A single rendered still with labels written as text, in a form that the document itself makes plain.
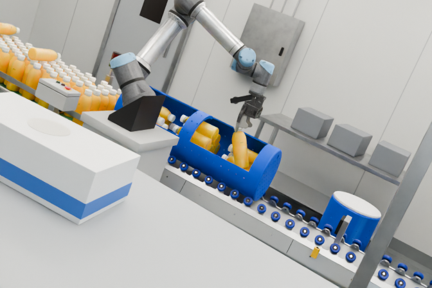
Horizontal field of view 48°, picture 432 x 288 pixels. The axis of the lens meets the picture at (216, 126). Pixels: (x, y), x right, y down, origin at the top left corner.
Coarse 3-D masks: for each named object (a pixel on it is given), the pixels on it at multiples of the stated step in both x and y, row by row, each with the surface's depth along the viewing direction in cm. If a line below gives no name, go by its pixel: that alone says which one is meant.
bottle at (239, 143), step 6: (234, 132) 233; (240, 132) 232; (234, 138) 232; (240, 138) 231; (234, 144) 232; (240, 144) 231; (246, 144) 233; (234, 150) 232; (240, 150) 231; (246, 150) 232; (234, 156) 233; (240, 156) 231; (246, 156) 232; (234, 162) 234; (240, 162) 231; (246, 162) 232
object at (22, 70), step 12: (0, 36) 316; (0, 48) 283; (12, 48) 289; (0, 60) 276; (12, 60) 277; (24, 60) 284; (12, 72) 273; (24, 72) 274; (36, 72) 268; (48, 72) 269; (72, 72) 295; (12, 84) 274; (36, 84) 270; (24, 96) 270
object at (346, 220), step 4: (344, 216) 225; (348, 216) 225; (340, 220) 219; (344, 220) 218; (348, 220) 219; (340, 224) 219; (344, 224) 218; (336, 228) 220; (340, 228) 219; (344, 228) 218; (336, 232) 220; (340, 232) 219; (344, 232) 218; (336, 236) 220; (340, 236) 219; (336, 240) 220; (340, 240) 220
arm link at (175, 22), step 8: (168, 16) 227; (176, 16) 224; (184, 16) 224; (168, 24) 225; (176, 24) 225; (184, 24) 226; (160, 32) 224; (168, 32) 224; (176, 32) 227; (152, 40) 224; (160, 40) 224; (168, 40) 226; (144, 48) 224; (152, 48) 223; (160, 48) 224; (136, 56) 223; (144, 56) 222; (152, 56) 223; (144, 64) 221; (152, 64) 226; (144, 72) 222
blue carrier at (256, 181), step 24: (120, 96) 252; (168, 96) 261; (192, 120) 240; (216, 120) 252; (192, 144) 236; (264, 144) 242; (216, 168) 232; (240, 168) 226; (264, 168) 223; (240, 192) 233; (264, 192) 244
